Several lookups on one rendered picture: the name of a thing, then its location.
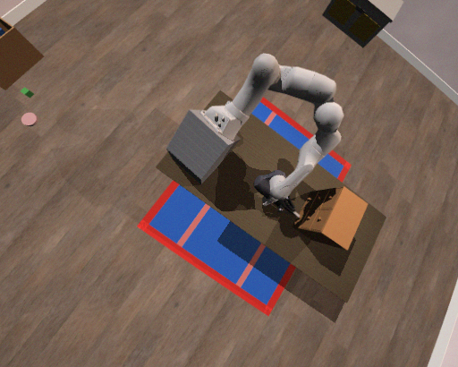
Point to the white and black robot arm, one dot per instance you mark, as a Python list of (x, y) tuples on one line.
[(297, 82)]

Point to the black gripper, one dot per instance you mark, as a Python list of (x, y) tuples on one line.
[(286, 206)]

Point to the brown wooden chest of drawers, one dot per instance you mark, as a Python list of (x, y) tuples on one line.
[(342, 222)]

